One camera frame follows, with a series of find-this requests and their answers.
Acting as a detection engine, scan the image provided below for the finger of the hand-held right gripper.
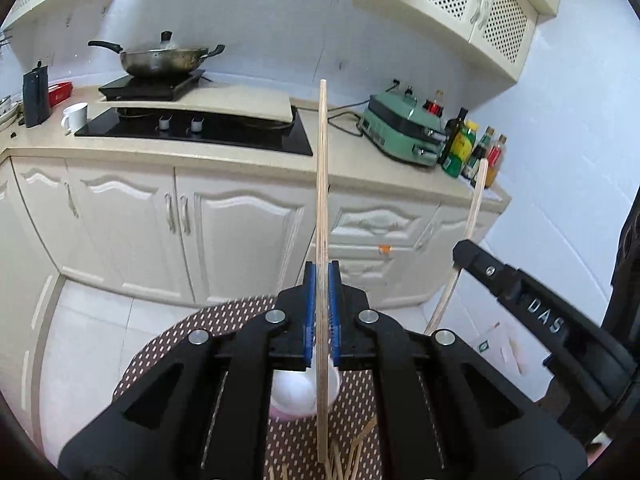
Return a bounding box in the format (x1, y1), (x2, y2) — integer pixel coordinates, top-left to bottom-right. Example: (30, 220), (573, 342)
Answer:
(451, 239), (523, 306)

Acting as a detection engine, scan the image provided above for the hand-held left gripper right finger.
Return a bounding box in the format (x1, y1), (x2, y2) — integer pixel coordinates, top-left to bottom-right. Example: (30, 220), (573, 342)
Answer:
(329, 261), (589, 480)

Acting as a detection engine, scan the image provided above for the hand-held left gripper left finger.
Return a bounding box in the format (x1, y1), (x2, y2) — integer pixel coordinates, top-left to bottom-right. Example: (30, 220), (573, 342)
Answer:
(57, 261), (318, 480)

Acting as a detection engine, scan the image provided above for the long wooden chopstick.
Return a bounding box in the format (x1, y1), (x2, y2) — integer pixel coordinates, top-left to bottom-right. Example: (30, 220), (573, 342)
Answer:
(314, 79), (332, 463)
(425, 158), (490, 336)

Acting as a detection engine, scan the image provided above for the pink paper cup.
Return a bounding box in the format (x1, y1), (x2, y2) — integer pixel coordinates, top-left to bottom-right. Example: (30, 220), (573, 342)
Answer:
(270, 364), (344, 420)

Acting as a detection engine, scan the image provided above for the bunch of wooden chopsticks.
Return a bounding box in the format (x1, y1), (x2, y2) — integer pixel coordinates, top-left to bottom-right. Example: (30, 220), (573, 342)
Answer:
(260, 420), (382, 480)

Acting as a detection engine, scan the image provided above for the white rice bag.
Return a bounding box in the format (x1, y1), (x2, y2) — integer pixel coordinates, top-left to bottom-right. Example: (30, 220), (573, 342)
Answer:
(470, 320), (532, 377)

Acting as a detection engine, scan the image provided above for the red label sauce bottle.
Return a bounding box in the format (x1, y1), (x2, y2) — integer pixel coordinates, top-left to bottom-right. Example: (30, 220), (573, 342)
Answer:
(482, 134), (508, 189)

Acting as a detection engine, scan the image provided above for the dark soy sauce bottle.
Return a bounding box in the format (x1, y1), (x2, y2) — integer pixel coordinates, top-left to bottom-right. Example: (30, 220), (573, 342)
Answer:
(462, 127), (496, 181)

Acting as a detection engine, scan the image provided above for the green yellow label bottle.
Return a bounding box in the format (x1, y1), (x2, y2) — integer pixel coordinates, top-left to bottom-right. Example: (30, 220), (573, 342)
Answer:
(444, 120), (479, 179)

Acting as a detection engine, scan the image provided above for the dark olive oil bottle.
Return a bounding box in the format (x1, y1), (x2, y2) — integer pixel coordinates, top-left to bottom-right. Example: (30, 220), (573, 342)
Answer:
(439, 107), (470, 166)

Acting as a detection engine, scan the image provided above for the brown dotted tablecloth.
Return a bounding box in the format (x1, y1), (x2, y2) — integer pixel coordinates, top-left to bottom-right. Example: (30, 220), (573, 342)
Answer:
(112, 294), (432, 480)

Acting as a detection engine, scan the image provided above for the green electric grill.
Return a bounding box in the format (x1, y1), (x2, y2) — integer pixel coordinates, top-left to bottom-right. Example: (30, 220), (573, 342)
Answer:
(358, 87), (449, 167)

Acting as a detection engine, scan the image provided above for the black glass gas hob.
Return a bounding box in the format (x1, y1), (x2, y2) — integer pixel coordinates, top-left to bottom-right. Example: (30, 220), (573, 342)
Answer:
(74, 104), (314, 156)

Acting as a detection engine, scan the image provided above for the cream kitchen base cabinet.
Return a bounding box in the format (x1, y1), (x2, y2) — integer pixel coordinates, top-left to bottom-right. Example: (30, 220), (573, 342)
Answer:
(0, 152), (512, 312)

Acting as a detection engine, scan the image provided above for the beige board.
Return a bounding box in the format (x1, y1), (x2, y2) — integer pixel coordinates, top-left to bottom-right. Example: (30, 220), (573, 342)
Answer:
(97, 85), (297, 125)

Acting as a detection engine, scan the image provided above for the black induction cooker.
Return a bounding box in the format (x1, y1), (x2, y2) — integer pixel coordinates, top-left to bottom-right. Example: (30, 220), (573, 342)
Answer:
(97, 68), (207, 102)

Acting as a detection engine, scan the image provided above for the glass wok lid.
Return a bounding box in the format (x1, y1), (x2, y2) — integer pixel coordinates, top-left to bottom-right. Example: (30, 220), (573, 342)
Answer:
(122, 31), (208, 57)

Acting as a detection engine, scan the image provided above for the white mug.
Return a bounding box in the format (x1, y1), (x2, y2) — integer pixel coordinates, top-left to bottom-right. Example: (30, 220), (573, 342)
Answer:
(60, 102), (90, 135)

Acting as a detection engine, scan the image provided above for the red box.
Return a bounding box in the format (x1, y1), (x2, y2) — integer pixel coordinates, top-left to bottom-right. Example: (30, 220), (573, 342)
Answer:
(48, 81), (74, 108)

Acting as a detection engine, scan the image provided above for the dark blue box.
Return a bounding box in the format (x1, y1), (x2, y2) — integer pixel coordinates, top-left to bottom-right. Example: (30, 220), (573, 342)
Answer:
(22, 66), (52, 129)

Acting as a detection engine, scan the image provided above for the metal dish rack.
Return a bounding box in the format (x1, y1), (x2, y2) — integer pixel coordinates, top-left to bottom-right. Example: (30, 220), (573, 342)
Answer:
(0, 94), (24, 132)

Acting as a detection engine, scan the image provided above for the black power cable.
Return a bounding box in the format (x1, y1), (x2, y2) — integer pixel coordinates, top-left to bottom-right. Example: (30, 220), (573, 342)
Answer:
(326, 105), (370, 139)

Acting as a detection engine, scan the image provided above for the cream lattice corner wall cabinet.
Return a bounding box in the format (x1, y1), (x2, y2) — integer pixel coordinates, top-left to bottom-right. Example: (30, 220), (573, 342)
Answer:
(384, 0), (564, 82)

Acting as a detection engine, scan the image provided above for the steel wok black handle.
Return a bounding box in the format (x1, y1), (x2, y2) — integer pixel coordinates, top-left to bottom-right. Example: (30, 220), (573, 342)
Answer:
(88, 40), (226, 79)

